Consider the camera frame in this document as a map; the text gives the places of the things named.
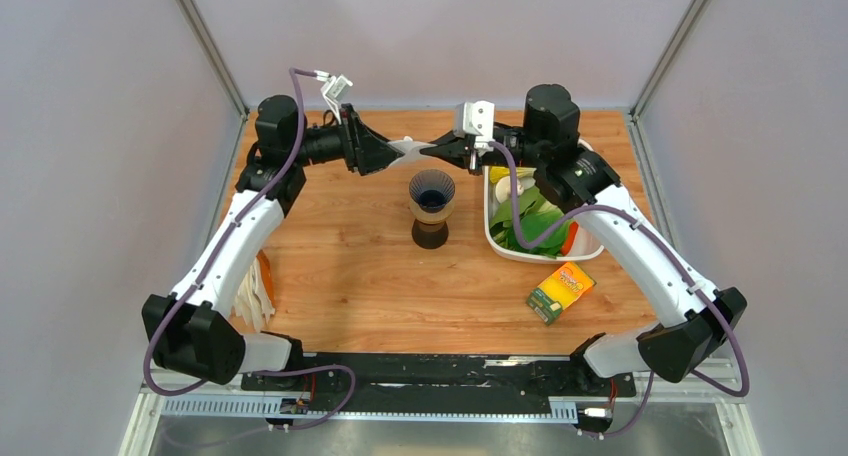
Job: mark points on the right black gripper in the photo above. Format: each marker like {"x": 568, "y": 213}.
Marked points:
{"x": 456, "y": 150}

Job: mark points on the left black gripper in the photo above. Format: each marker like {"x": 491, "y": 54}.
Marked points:
{"x": 366, "y": 152}

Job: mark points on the single white paper filter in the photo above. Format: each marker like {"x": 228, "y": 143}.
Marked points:
{"x": 408, "y": 149}

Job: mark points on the blue glass cone dripper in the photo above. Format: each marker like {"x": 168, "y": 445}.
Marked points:
{"x": 431, "y": 190}

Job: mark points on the brown glass coffee carafe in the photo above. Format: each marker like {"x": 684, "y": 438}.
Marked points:
{"x": 429, "y": 235}

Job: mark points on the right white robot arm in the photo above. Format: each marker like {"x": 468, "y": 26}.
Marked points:
{"x": 694, "y": 317}

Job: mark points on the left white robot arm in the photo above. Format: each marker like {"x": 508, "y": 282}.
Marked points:
{"x": 189, "y": 329}

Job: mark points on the white paper coffee filters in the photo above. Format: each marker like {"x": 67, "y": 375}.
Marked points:
{"x": 251, "y": 303}

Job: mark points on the yellow napa cabbage toy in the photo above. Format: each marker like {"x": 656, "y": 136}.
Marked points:
{"x": 498, "y": 173}

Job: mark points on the white mushroom toy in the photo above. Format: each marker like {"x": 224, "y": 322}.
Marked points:
{"x": 503, "y": 188}

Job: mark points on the orange carrot toy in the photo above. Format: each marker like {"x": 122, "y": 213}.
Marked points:
{"x": 571, "y": 235}

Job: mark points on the white rectangular tray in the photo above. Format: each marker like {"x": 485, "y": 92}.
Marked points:
{"x": 503, "y": 243}

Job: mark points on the yellow green juice box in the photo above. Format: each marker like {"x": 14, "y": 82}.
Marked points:
{"x": 560, "y": 290}

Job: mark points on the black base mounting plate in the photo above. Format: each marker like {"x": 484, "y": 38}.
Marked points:
{"x": 442, "y": 383}

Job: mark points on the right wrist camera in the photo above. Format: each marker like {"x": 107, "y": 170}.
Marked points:
{"x": 475, "y": 118}

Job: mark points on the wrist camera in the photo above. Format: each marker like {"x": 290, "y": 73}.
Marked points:
{"x": 334, "y": 88}
{"x": 475, "y": 118}

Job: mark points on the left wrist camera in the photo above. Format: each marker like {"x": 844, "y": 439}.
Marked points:
{"x": 334, "y": 88}

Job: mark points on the aluminium frame rail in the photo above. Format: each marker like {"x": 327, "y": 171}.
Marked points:
{"x": 590, "y": 417}

